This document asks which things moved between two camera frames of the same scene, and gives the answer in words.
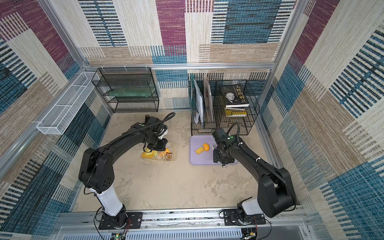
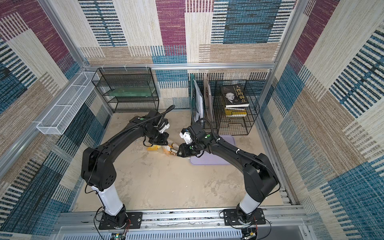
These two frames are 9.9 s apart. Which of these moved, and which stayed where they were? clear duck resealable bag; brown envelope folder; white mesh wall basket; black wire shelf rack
Moved: clear duck resealable bag
Stayed: black wire shelf rack; white mesh wall basket; brown envelope folder
